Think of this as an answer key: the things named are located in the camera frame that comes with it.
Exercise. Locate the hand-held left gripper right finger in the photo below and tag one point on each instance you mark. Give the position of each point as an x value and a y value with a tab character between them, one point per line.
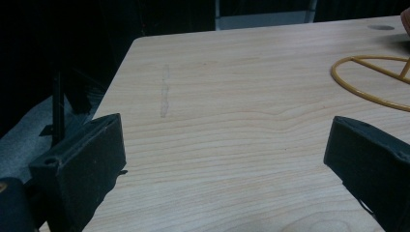
370	161

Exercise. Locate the brown round object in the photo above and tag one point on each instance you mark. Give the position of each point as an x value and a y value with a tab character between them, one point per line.
406	21

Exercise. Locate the black metal stand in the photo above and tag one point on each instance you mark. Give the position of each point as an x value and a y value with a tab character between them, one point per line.
58	109

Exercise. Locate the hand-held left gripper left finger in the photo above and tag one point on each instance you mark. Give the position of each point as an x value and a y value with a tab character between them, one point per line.
83	167

